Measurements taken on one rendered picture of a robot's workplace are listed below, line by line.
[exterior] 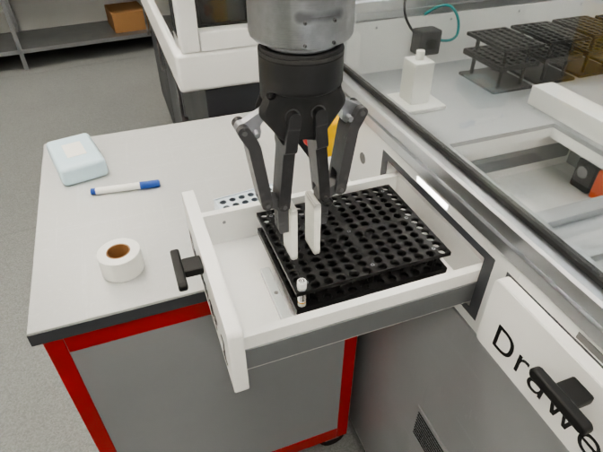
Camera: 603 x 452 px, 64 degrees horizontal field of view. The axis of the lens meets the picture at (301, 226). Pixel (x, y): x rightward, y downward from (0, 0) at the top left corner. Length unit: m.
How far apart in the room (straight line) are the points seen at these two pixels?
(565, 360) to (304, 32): 0.41
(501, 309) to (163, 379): 0.62
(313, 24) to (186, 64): 0.98
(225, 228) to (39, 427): 1.09
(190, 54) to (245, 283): 0.80
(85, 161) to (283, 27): 0.79
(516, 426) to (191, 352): 0.55
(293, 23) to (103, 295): 0.58
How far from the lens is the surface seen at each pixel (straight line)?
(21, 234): 2.43
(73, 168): 1.12
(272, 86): 0.43
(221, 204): 0.93
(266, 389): 1.11
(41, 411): 1.73
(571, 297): 0.58
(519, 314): 0.61
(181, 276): 0.62
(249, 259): 0.74
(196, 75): 1.38
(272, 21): 0.40
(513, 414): 0.73
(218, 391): 1.06
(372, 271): 0.63
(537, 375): 0.57
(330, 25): 0.40
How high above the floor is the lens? 1.33
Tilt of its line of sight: 38 degrees down
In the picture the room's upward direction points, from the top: straight up
